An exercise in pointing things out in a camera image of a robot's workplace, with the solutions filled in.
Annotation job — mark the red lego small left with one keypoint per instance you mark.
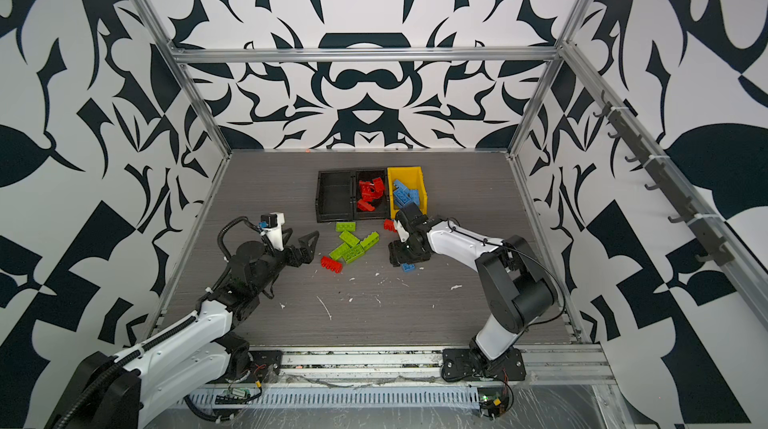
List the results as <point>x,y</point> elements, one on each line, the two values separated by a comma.
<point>331,264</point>

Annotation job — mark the aluminium front rail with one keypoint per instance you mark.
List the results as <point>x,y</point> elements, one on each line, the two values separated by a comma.
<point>347,366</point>

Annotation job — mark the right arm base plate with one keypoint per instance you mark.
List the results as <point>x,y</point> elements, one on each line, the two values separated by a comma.
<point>471,365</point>

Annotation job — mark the green lego long lower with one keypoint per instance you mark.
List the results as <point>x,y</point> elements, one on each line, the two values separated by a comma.
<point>340,252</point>

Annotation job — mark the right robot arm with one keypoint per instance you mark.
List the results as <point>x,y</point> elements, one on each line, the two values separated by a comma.
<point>518,289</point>

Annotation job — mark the left black bin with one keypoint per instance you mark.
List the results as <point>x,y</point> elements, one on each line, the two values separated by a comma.
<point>335,199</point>

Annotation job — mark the black hook rack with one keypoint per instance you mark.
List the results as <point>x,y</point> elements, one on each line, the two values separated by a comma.
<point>707,227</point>

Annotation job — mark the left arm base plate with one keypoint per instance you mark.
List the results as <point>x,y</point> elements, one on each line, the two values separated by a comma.
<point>252,366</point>

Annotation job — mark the left electronics board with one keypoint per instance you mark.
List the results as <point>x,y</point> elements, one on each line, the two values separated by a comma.
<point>239,396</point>

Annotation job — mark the middle black bin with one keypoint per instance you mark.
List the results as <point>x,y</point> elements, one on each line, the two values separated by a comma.
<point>382,204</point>

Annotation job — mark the green lego on side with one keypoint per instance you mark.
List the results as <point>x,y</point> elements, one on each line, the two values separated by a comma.
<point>370,241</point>

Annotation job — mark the red lego cluster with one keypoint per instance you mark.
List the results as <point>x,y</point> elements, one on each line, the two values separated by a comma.
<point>369,191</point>

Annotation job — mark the right electronics board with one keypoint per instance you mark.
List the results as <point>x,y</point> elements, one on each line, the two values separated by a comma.
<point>493,406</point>

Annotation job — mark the electronics board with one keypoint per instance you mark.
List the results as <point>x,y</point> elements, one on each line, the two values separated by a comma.
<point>493,406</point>
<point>239,396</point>

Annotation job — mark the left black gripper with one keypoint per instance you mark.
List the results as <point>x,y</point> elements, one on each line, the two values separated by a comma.
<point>304,254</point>

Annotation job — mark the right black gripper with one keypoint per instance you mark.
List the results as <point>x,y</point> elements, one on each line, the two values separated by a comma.
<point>398,256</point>

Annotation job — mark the black bin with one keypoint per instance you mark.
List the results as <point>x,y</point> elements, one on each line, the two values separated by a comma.
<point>382,204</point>
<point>335,199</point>

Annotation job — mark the green lego 2x4 middle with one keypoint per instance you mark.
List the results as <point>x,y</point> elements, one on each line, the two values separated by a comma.
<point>349,238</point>

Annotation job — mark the yellow bin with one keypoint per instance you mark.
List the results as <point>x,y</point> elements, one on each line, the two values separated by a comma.
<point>413,178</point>

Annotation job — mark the red lego 2x4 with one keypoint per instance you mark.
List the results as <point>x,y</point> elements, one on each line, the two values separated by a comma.
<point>379,188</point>

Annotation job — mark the green lego upside down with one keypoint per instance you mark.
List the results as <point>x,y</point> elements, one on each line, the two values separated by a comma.
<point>353,254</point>

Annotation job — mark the white cable duct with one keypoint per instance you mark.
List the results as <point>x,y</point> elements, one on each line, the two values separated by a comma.
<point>339,398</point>

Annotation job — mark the green lego flat top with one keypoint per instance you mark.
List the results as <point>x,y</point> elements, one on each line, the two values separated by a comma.
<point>349,226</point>

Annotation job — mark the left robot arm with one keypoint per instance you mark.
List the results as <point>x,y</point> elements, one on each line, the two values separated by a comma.
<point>132,387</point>

